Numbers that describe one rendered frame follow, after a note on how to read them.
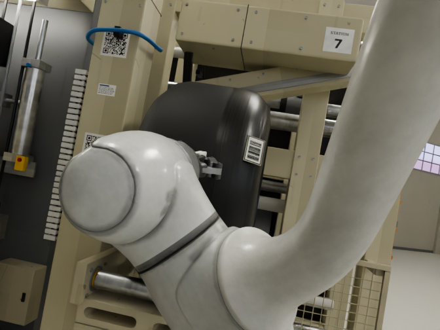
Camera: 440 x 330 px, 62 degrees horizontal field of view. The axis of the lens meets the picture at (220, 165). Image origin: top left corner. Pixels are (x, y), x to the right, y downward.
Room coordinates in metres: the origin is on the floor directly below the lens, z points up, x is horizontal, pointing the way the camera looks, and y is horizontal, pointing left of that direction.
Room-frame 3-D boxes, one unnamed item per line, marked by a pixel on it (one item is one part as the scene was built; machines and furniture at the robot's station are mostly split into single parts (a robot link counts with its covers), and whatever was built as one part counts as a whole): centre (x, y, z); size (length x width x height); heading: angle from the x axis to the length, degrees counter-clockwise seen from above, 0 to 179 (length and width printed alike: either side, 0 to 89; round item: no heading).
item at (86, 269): (1.05, 0.25, 0.90); 0.40 x 0.03 x 0.10; 172
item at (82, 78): (1.02, 0.42, 1.19); 0.05 x 0.04 x 0.48; 172
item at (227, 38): (1.31, -0.09, 1.71); 0.61 x 0.25 x 0.15; 82
